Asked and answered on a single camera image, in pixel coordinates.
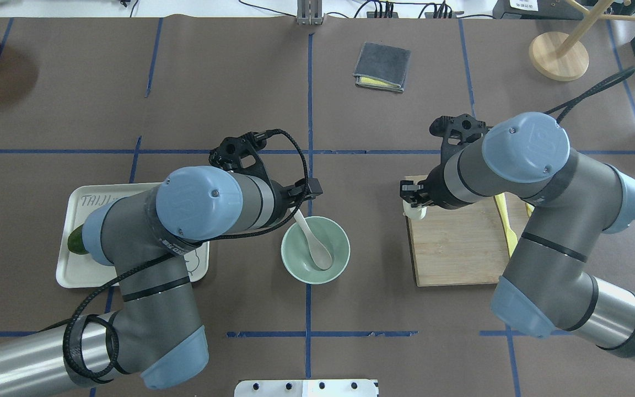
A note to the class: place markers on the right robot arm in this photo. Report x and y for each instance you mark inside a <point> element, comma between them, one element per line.
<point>576,199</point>

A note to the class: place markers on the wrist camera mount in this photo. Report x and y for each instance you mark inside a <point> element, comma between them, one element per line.
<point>240,154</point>
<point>456,133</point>

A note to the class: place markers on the green avocado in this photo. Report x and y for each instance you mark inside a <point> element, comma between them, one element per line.
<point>75,243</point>

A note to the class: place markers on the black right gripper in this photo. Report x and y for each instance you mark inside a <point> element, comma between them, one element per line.
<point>434,186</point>

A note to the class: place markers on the yellow plastic knife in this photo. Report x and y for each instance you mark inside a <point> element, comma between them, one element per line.
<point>511,239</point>

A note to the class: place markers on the aluminium frame post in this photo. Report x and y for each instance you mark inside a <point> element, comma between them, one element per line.
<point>310,12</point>

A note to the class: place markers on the wooden cutting board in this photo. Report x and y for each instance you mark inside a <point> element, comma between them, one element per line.
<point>463,247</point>

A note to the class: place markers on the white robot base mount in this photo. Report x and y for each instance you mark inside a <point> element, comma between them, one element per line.
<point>308,387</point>

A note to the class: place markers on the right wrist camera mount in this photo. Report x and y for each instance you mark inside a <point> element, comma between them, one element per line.
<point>456,133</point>

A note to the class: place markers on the white bear tray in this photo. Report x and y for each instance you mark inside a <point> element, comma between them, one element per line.
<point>107,233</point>

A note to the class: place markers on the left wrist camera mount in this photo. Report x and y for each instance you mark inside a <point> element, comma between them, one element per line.
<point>240,154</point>

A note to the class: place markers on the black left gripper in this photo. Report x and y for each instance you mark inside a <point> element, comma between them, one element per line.
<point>285,199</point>

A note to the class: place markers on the wooden mug tree stand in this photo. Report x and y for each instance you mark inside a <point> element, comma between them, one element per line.
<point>562,57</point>

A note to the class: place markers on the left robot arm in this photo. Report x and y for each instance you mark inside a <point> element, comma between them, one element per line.
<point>145,320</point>

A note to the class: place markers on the white steamed bun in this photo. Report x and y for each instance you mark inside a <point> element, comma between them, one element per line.
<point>414,211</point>

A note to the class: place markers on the white ceramic spoon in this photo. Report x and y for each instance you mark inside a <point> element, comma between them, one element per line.
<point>318,252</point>

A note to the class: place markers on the light green bowl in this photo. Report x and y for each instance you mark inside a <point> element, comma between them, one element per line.
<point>296,255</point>

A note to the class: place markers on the grey folded cloth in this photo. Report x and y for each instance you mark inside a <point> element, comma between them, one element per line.
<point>382,67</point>

